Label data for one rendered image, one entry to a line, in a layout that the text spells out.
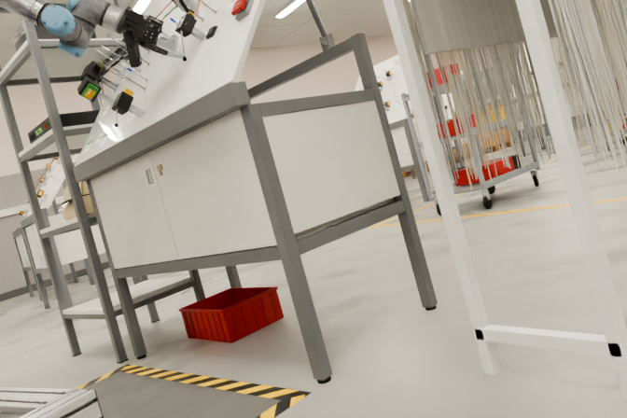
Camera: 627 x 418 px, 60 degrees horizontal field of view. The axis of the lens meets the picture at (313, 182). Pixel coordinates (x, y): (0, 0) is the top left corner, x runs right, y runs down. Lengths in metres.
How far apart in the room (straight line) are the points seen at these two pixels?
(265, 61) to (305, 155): 9.53
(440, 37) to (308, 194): 0.56
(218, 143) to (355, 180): 0.45
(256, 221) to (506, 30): 0.89
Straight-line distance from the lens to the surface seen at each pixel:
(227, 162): 1.61
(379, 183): 1.82
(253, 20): 1.62
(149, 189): 2.03
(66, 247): 4.76
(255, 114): 1.51
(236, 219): 1.64
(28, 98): 9.45
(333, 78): 11.92
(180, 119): 1.70
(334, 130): 1.71
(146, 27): 1.80
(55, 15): 1.68
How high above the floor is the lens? 0.57
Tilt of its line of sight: 1 degrees down
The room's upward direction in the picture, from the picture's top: 15 degrees counter-clockwise
